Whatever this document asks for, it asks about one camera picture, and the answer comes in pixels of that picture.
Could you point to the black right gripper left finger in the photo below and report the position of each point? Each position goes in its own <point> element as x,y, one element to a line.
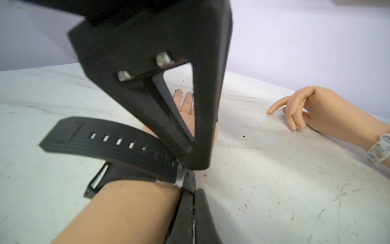
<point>182,228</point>

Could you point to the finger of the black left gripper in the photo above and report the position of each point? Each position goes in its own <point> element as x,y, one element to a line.
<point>163,61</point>

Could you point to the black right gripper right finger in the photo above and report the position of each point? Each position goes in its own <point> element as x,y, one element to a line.
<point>205,230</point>

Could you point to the mannequin hand with black watch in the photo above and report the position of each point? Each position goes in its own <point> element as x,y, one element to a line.
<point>128,209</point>

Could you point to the black strap wrist watch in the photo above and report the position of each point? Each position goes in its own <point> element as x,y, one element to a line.
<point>119,144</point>

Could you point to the mannequin hand with white watch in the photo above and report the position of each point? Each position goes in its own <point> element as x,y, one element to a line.
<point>329,114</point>

